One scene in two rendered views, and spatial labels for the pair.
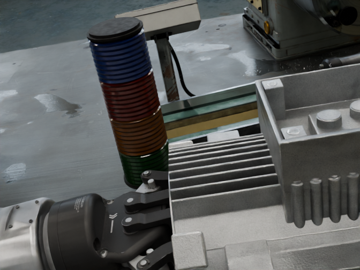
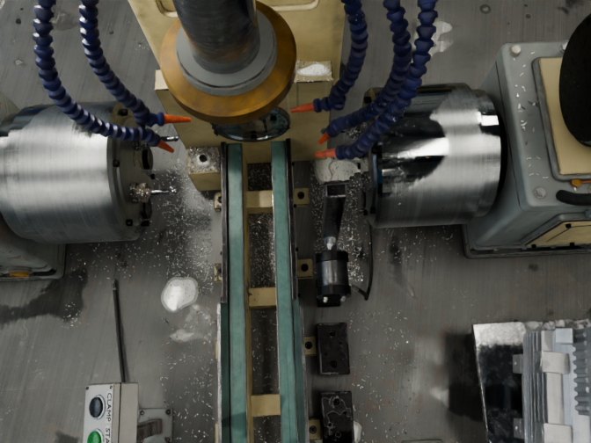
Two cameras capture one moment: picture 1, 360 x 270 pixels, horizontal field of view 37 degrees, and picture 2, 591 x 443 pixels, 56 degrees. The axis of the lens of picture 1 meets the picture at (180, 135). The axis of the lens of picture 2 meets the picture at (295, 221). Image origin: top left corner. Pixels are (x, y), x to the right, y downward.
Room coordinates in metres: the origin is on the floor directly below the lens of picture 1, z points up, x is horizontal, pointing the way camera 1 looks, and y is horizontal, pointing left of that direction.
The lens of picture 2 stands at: (0.77, -0.10, 1.96)
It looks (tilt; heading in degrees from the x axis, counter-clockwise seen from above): 74 degrees down; 277
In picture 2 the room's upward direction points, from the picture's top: 5 degrees counter-clockwise
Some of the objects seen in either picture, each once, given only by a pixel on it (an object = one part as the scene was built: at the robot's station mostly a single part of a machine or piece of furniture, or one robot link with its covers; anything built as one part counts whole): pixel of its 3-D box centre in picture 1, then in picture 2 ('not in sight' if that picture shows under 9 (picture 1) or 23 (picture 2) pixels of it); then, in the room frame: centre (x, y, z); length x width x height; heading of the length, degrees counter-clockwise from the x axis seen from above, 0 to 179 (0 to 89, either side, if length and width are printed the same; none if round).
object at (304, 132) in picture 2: not in sight; (252, 105); (0.90, -0.63, 0.97); 0.30 x 0.11 x 0.34; 5
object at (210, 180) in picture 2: not in sight; (207, 168); (1.00, -0.53, 0.86); 0.07 x 0.06 x 0.12; 5
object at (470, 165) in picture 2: not in sight; (435, 156); (0.55, -0.50, 1.04); 0.41 x 0.25 x 0.25; 5
